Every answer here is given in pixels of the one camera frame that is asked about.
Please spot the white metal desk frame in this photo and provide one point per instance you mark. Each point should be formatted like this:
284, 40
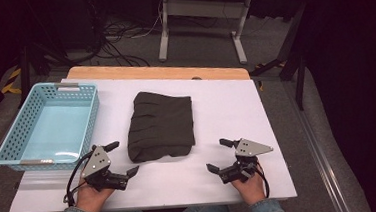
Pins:
202, 8

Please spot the wooden table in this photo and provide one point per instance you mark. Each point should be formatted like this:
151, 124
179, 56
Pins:
153, 71

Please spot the person's right hand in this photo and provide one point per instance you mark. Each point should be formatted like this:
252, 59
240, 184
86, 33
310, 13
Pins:
251, 190

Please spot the yellow and black tape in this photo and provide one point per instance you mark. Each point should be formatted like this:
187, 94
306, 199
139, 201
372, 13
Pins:
11, 80

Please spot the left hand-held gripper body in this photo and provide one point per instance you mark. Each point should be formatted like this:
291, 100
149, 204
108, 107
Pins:
96, 161

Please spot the white board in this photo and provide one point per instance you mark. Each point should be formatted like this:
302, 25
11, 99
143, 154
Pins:
230, 116

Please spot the dark cloth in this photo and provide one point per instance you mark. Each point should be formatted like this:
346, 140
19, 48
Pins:
160, 124

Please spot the light blue plastic basket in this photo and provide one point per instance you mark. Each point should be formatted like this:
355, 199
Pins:
55, 128

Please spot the black metal stand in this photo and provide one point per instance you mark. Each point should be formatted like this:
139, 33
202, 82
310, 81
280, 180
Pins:
25, 74
288, 45

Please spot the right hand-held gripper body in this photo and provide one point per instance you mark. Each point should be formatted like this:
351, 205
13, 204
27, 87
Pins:
247, 148

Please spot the person's left hand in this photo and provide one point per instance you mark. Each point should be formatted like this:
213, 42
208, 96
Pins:
90, 198

